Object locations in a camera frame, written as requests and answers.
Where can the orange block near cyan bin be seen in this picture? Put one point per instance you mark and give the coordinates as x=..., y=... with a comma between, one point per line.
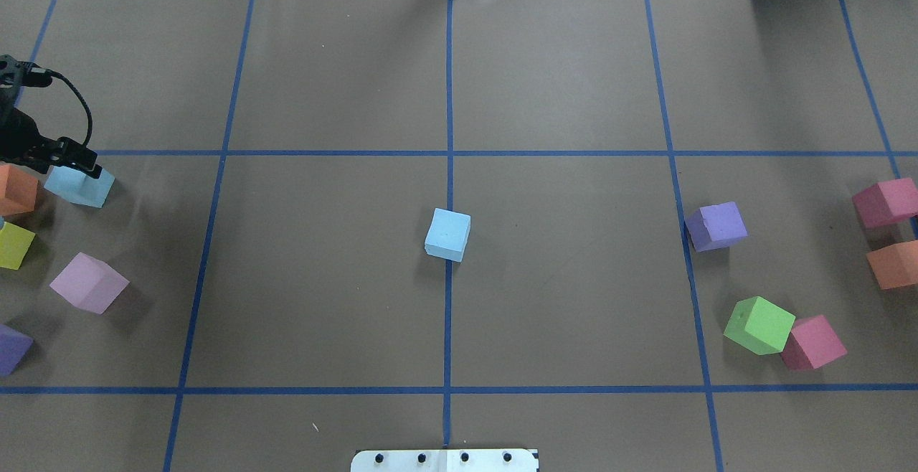
x=18, y=191

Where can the orange block near pink bin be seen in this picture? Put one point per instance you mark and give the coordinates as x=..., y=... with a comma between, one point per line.
x=894, y=265

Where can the light blue block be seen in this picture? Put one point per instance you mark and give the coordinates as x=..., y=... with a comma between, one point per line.
x=448, y=235
x=78, y=188

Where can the purple block near cyan bin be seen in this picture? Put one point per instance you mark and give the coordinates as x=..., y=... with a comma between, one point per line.
x=14, y=347

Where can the purple block near pink bin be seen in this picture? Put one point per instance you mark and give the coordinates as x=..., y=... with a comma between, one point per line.
x=716, y=226

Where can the yellow block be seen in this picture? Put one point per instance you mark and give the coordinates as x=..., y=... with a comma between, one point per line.
x=15, y=242

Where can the magenta block near pink bin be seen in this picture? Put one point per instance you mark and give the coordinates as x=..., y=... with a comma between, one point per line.
x=886, y=203

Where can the light pink block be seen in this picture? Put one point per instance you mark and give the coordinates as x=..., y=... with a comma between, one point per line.
x=89, y=284

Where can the magenta block beside green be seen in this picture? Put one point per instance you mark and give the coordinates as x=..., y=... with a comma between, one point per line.
x=812, y=343

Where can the white camera post base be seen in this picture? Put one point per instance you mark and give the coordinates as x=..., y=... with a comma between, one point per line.
x=481, y=459

